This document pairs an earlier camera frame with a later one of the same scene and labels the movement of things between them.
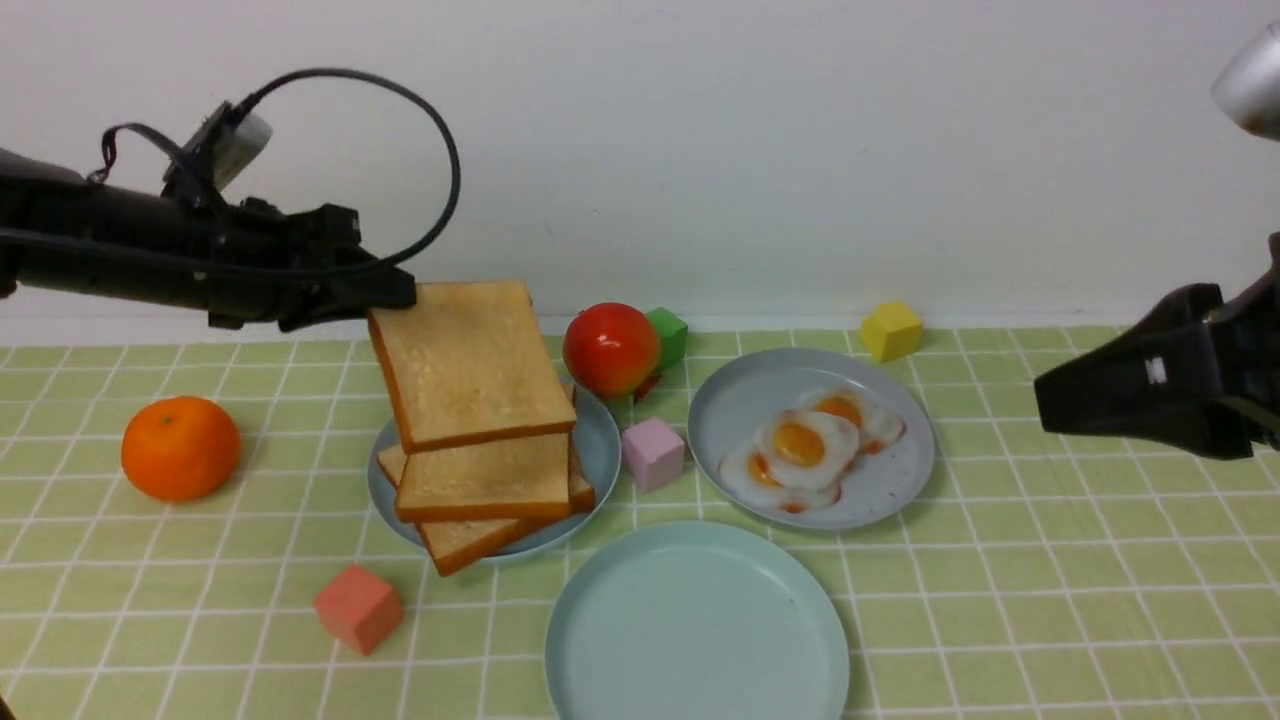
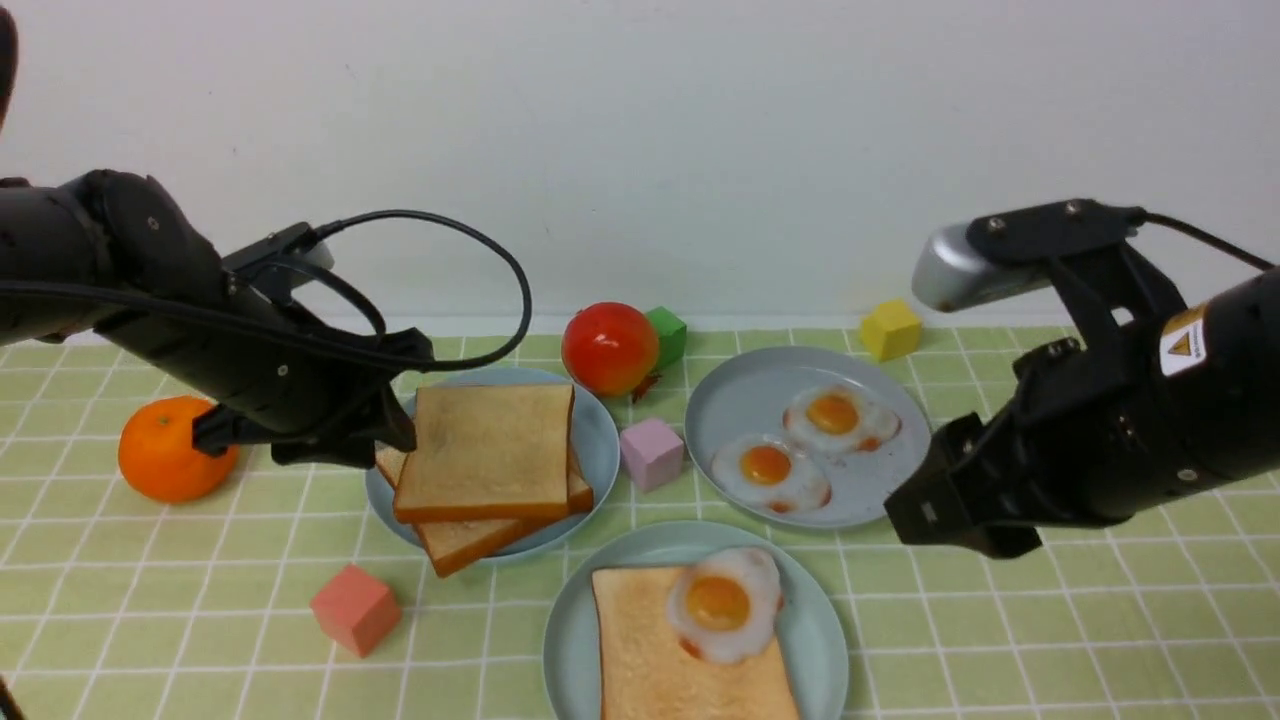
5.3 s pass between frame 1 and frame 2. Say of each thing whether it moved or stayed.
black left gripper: moved
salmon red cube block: stayed
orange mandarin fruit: stayed
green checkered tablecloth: stayed
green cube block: stayed
